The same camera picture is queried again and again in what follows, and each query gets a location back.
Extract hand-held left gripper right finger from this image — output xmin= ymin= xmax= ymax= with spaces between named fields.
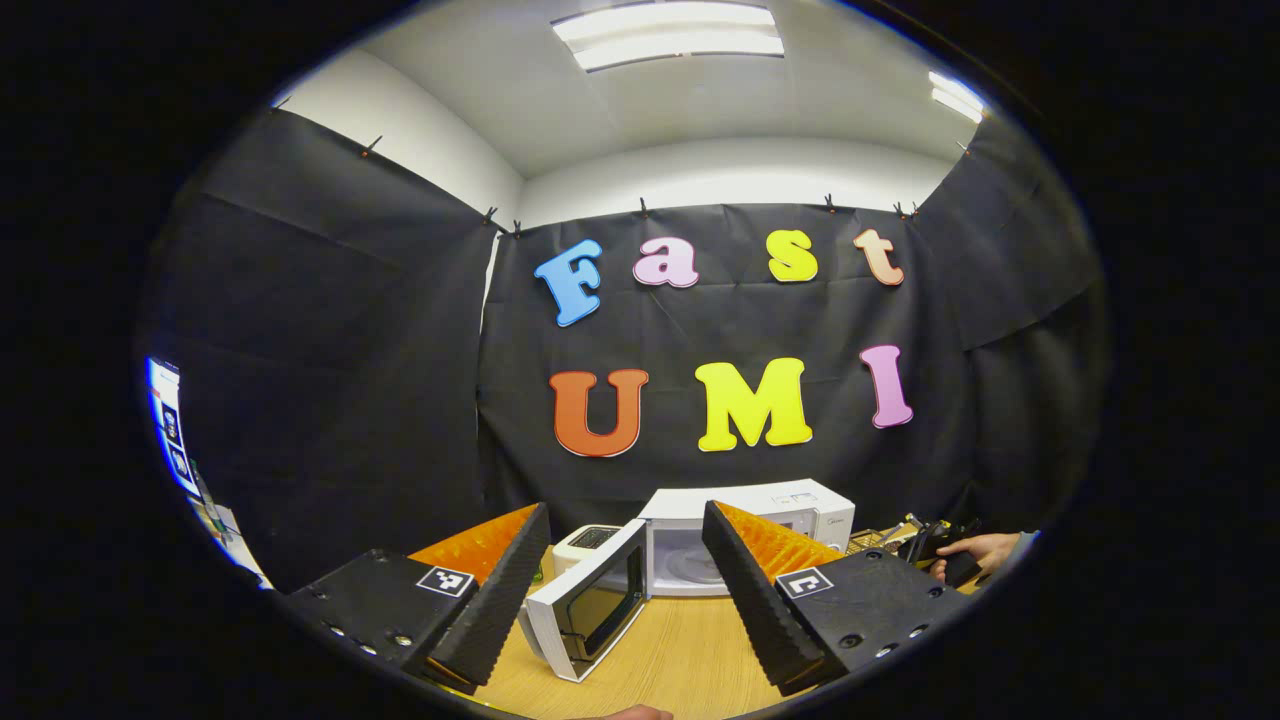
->
xmin=701 ymin=500 xmax=973 ymax=698

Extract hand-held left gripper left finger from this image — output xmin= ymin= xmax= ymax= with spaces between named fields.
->
xmin=283 ymin=502 xmax=552 ymax=696

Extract white microwave oven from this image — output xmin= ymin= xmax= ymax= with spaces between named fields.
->
xmin=517 ymin=478 xmax=857 ymax=684

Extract cream toaster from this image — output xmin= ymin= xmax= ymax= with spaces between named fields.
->
xmin=552 ymin=524 xmax=623 ymax=576

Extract white paper sheets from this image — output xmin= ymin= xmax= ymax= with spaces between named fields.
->
xmin=190 ymin=498 xmax=273 ymax=591

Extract black backdrop cloth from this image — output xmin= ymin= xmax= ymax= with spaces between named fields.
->
xmin=135 ymin=105 xmax=1111 ymax=596

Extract small ceiling light panel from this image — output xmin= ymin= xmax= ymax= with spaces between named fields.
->
xmin=928 ymin=70 xmax=986 ymax=124

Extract large ceiling light panel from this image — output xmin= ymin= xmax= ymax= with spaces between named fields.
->
xmin=550 ymin=2 xmax=786 ymax=73

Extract blue edged wall poster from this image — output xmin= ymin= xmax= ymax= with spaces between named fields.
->
xmin=146 ymin=355 xmax=206 ymax=499

